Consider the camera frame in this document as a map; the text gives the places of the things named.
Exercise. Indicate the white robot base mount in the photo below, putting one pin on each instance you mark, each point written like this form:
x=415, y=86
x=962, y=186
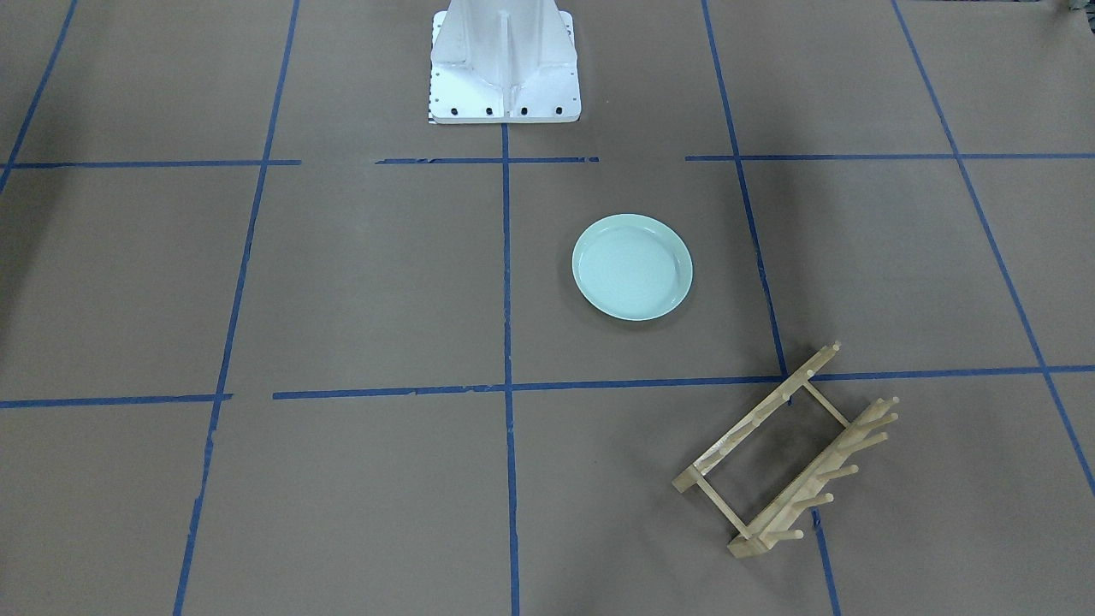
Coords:
x=503, y=61

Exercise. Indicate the wooden plate rack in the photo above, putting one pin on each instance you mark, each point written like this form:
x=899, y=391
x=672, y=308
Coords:
x=808, y=442

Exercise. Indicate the light green plate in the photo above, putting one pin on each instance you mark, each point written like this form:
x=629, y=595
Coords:
x=632, y=267

